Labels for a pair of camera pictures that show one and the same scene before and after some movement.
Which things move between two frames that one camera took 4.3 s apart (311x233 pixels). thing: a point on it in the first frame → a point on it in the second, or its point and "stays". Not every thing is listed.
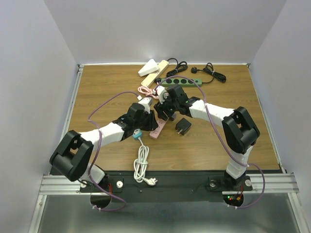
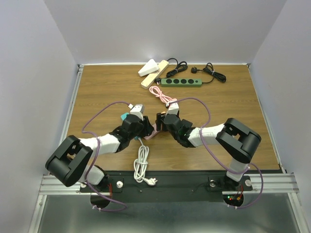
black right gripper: x=160 y=108 → x=158 y=123
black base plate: x=170 y=187 stays
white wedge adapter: x=151 y=67 stays
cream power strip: x=150 y=78 stays
